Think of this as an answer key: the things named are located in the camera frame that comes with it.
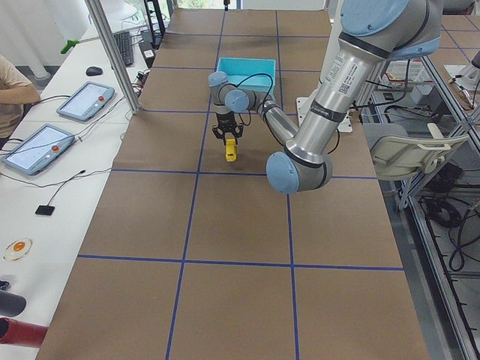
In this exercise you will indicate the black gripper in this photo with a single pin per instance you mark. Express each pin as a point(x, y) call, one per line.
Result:
point(225, 122)

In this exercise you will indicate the yellow beetle toy car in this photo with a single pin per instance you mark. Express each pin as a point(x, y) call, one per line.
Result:
point(231, 150)

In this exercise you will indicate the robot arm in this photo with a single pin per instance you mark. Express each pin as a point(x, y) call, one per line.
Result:
point(371, 32)

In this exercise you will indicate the fried egg toy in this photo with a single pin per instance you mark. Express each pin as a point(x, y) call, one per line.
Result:
point(17, 249)

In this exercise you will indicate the light blue plastic bin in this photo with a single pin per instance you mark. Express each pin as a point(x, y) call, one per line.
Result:
point(256, 74)

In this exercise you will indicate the black keyboard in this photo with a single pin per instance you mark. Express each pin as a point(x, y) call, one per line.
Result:
point(125, 46)

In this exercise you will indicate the upper teach pendant tablet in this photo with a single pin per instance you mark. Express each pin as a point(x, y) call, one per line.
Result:
point(86, 101)

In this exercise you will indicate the teach pendant tablet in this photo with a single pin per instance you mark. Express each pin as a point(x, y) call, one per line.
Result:
point(86, 101)
point(39, 150)

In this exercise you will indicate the black computer mouse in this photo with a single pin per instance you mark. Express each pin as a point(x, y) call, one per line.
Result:
point(93, 71)

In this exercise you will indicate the grey office chair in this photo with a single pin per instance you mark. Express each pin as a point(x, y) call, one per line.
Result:
point(398, 156)

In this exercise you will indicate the lower teach pendant tablet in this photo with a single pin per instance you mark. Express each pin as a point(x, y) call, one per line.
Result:
point(39, 150)

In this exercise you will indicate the small black pad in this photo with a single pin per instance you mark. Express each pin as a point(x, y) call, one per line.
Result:
point(45, 210)

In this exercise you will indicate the person in beige shirt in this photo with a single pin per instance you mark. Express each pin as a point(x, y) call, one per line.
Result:
point(16, 91)

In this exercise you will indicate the black bottle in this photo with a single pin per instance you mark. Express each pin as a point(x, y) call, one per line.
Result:
point(11, 304)

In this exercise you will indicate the red bottle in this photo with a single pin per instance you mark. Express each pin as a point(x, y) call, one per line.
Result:
point(24, 334)

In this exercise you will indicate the grey aluminium post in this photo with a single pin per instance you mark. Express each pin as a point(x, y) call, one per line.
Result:
point(105, 34)

